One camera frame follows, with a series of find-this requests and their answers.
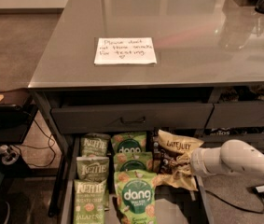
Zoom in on grey middle right drawer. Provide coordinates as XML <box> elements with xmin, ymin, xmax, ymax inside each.
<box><xmin>200</xmin><ymin>133</ymin><xmax>264</xmax><ymax>152</ymax></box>

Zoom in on green Kettle bag back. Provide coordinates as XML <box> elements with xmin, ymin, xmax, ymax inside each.
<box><xmin>80</xmin><ymin>133</ymin><xmax>110</xmax><ymax>157</ymax></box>

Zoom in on green Dang bag front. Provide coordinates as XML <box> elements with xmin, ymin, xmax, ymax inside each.
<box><xmin>114</xmin><ymin>170</ymin><xmax>157</xmax><ymax>224</ymax></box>

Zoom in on black side cart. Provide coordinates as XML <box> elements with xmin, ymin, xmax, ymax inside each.
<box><xmin>0</xmin><ymin>88</ymin><xmax>38</xmax><ymax>177</ymax></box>

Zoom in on green Kettle bag middle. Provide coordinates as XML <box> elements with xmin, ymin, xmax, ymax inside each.
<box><xmin>76</xmin><ymin>157</ymin><xmax>109</xmax><ymax>182</ymax></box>

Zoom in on black floor cable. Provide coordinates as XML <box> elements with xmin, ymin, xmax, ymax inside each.
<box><xmin>205</xmin><ymin>189</ymin><xmax>264</xmax><ymax>224</ymax></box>

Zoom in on green dang bag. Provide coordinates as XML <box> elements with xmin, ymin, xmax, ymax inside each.
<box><xmin>113</xmin><ymin>152</ymin><xmax>153</xmax><ymax>172</ymax></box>
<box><xmin>111</xmin><ymin>132</ymin><xmax>146</xmax><ymax>153</ymax></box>
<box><xmin>114</xmin><ymin>170</ymin><xmax>157</xmax><ymax>224</ymax></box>

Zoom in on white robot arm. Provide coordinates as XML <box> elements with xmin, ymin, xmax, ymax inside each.
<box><xmin>190</xmin><ymin>139</ymin><xmax>264</xmax><ymax>180</ymax></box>

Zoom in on grey cabinet counter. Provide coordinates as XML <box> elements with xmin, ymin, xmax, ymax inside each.
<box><xmin>27</xmin><ymin>0</ymin><xmax>264</xmax><ymax>224</ymax></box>

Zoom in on green Kettle bag front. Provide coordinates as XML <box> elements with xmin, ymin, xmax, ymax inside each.
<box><xmin>73</xmin><ymin>180</ymin><xmax>106</xmax><ymax>224</ymax></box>

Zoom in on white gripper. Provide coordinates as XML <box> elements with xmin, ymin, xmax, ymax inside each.
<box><xmin>190</xmin><ymin>147</ymin><xmax>223</xmax><ymax>177</ymax></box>

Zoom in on grey top left drawer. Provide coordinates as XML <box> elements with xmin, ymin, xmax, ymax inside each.
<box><xmin>51</xmin><ymin>103</ymin><xmax>213</xmax><ymax>134</ymax></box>

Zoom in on white handwritten paper note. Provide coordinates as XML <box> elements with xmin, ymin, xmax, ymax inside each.
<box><xmin>94</xmin><ymin>37</ymin><xmax>157</xmax><ymax>65</ymax></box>

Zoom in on green kettle bag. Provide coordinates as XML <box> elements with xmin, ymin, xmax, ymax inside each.
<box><xmin>76</xmin><ymin>157</ymin><xmax>109</xmax><ymax>182</ymax></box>
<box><xmin>80</xmin><ymin>133</ymin><xmax>110</xmax><ymax>157</ymax></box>
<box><xmin>73</xmin><ymin>180</ymin><xmax>106</xmax><ymax>224</ymax></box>

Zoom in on grey top right drawer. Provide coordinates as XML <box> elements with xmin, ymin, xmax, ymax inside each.
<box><xmin>206</xmin><ymin>101</ymin><xmax>264</xmax><ymax>129</ymax></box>

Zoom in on black cart cable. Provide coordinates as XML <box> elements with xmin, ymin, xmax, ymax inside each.
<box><xmin>13</xmin><ymin>119</ymin><xmax>58</xmax><ymax>169</ymax></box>

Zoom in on green Dang bag back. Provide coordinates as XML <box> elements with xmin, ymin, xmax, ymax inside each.
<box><xmin>111</xmin><ymin>132</ymin><xmax>146</xmax><ymax>153</ymax></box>

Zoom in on open grey middle drawer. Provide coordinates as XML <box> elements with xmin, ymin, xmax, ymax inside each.
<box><xmin>51</xmin><ymin>134</ymin><xmax>214</xmax><ymax>224</ymax></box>

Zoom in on green Dang bag middle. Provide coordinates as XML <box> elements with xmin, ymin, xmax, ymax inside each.
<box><xmin>113</xmin><ymin>152</ymin><xmax>153</xmax><ymax>172</ymax></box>

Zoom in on brown Late July chip bag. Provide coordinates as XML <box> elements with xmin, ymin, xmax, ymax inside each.
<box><xmin>153</xmin><ymin>130</ymin><xmax>203</xmax><ymax>191</ymax></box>

